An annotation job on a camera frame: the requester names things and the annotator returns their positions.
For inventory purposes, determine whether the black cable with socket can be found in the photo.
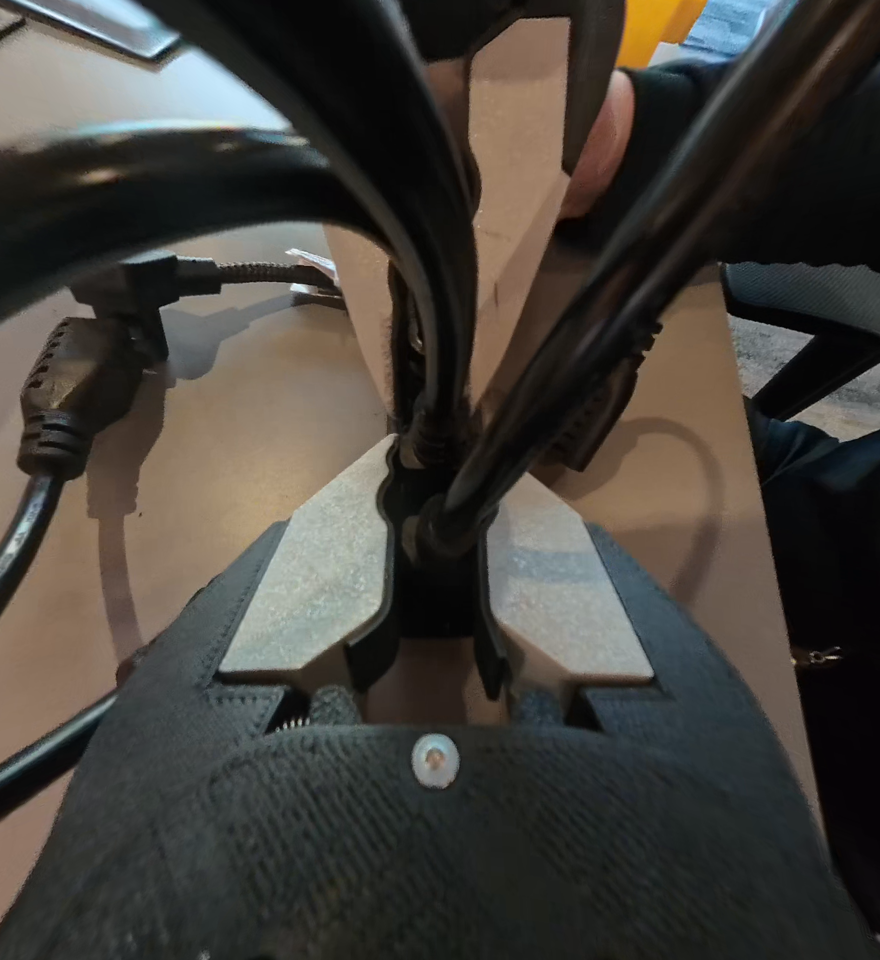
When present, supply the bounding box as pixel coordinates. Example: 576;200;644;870
0;123;478;665
140;0;662;475

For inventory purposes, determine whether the yellow plastic object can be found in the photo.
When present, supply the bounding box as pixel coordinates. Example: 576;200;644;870
623;0;711;48

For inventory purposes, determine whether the thin black cable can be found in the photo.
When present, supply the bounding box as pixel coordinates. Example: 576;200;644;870
0;690;122;849

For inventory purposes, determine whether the person's dark clothing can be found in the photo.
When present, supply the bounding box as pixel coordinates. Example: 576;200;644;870
747;408;880;946

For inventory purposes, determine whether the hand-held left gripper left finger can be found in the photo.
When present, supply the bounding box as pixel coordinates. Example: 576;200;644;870
218;435;401;693

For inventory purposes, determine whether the black adapter with braided cable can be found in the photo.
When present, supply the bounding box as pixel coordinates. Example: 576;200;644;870
68;247;347;365

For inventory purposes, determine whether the flat dark panel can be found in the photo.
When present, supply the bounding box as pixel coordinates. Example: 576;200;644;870
1;0;182;63

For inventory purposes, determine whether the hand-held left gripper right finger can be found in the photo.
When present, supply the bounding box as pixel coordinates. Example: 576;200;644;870
476;471;656;702

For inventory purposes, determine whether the person's right hand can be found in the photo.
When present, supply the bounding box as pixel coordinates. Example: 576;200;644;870
556;67;637;222

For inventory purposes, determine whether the black office chair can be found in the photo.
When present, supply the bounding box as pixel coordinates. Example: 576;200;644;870
717;258;880;425

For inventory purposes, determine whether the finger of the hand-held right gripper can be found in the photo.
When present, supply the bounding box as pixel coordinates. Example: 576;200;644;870
323;223;411;434
466;18;602;412

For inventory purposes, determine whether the person's right forearm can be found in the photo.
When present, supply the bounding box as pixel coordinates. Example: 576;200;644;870
560;41;880;275

